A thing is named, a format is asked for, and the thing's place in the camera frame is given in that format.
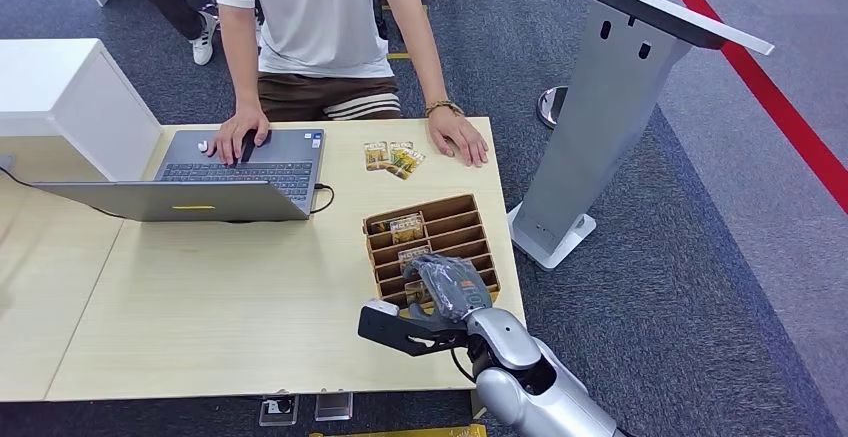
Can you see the person's right hand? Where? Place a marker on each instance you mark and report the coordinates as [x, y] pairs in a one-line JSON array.
[[238, 130]]

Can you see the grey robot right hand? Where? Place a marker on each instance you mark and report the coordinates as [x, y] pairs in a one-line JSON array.
[[450, 288]]

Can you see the person's left hand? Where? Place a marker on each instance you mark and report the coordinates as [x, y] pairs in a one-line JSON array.
[[460, 136]]

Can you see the person's left forearm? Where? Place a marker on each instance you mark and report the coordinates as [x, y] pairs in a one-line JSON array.
[[430, 79]]

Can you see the person's right forearm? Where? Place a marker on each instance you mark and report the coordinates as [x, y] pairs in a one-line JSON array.
[[244, 83]]

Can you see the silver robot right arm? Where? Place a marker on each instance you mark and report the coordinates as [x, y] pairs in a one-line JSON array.
[[523, 381]]

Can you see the hotel key card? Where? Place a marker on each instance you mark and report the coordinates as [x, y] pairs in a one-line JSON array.
[[401, 149], [405, 165], [408, 229], [412, 255], [376, 156], [415, 291], [379, 225]]

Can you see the wooden slotted card holder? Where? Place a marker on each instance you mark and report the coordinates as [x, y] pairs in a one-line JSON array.
[[457, 228]]

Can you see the grey laptop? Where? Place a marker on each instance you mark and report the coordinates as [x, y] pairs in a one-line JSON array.
[[199, 195]]

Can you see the grey kiosk stand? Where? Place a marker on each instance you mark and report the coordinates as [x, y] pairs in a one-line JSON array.
[[596, 109]]

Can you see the yellow floor tape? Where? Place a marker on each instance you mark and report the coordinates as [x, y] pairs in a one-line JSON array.
[[411, 432]]

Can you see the metal floor socket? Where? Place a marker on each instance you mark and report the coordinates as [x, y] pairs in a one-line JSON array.
[[278, 410], [333, 407]]

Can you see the large white cabinet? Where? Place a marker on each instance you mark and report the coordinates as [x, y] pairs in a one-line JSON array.
[[73, 103]]

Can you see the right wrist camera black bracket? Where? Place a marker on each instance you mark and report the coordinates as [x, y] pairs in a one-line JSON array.
[[397, 331]]

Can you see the metal stanchion post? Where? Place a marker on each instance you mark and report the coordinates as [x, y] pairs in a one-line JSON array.
[[551, 108]]

